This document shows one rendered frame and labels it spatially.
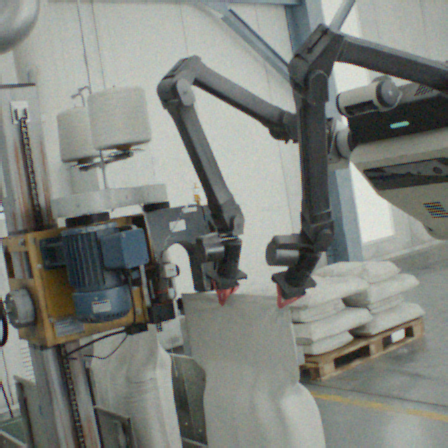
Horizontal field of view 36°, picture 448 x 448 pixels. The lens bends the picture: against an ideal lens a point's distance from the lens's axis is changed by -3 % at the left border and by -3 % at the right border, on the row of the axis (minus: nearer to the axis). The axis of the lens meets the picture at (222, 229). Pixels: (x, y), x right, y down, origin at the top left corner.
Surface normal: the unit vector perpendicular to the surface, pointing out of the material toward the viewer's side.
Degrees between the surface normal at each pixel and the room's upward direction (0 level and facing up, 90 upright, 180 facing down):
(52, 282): 90
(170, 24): 90
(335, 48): 121
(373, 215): 90
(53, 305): 90
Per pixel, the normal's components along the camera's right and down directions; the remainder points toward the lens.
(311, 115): 0.27, 0.61
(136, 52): 0.58, -0.05
